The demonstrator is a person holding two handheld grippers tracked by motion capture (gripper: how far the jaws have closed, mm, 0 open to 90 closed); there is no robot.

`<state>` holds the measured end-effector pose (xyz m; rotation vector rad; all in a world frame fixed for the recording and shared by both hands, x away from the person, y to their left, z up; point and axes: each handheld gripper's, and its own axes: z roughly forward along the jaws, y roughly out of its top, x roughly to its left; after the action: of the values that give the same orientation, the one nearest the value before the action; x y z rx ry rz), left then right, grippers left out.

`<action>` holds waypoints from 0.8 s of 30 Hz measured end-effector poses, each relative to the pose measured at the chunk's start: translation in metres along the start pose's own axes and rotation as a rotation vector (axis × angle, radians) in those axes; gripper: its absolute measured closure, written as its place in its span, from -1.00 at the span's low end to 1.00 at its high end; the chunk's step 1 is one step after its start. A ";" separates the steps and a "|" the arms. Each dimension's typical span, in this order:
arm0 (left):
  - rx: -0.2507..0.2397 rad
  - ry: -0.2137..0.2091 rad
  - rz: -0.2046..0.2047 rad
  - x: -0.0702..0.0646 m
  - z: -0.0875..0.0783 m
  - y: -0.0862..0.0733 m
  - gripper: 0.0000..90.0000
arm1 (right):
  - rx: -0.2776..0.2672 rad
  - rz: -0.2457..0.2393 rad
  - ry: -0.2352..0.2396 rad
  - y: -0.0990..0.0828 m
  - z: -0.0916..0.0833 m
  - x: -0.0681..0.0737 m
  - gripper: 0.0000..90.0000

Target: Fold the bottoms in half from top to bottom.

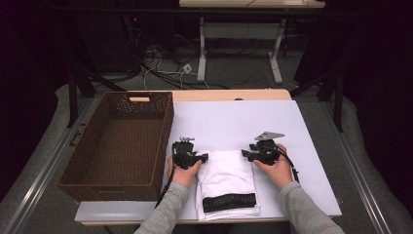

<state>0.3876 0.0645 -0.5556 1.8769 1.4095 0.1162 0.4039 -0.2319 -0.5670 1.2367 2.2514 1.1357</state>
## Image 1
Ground white desk with metal legs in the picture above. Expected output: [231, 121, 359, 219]
[178, 0, 326, 85]

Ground person's right hand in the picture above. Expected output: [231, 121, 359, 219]
[252, 143, 294, 190]

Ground right hand-held gripper black cable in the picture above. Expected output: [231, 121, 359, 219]
[272, 146, 300, 184]

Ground hand-held gripper black cable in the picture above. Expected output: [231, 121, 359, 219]
[272, 146, 300, 184]
[154, 141, 179, 210]

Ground aluminium floor rail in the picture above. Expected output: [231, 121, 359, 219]
[0, 97, 96, 234]
[319, 100, 395, 234]

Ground black metal crossbar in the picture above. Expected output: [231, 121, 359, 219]
[48, 7, 363, 19]

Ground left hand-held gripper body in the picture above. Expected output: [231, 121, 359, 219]
[171, 136, 197, 171]

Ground black metal stand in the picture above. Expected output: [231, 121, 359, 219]
[289, 69, 345, 133]
[66, 69, 126, 129]

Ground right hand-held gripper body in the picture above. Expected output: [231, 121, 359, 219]
[248, 131, 286, 166]

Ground bundle of floor cables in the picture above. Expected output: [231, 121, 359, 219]
[123, 16, 228, 91]

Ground brown woven basket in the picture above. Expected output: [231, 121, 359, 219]
[57, 91, 175, 202]

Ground left hand-held gripper black cable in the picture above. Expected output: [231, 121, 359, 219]
[154, 141, 179, 210]

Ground white shorts with black waistband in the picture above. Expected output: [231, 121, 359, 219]
[194, 149, 261, 222]

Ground person's left hand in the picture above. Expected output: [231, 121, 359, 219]
[167, 155, 204, 189]

